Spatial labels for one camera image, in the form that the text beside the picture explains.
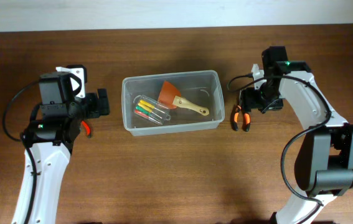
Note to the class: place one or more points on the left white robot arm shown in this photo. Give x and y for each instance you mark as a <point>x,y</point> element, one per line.
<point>48,140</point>

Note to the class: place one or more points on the orange scraper wooden handle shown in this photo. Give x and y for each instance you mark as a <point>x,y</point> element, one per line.
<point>172,98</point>

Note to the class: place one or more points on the orange black long-nose pliers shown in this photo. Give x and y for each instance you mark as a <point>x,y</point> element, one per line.
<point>234,119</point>

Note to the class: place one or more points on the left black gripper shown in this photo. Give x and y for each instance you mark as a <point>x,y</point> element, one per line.
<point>95,104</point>

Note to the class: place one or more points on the red handled cutter pliers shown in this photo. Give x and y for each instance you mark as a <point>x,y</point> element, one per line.
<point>87,129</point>

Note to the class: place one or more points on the clear plastic container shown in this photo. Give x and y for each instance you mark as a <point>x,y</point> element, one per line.
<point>202,88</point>

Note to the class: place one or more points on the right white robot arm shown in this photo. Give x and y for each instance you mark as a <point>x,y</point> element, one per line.
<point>317,163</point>

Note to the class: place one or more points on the clear screwdriver set case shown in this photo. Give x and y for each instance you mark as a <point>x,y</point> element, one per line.
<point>151,110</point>

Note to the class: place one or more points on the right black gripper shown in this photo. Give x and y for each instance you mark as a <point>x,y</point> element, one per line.
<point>248,101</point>

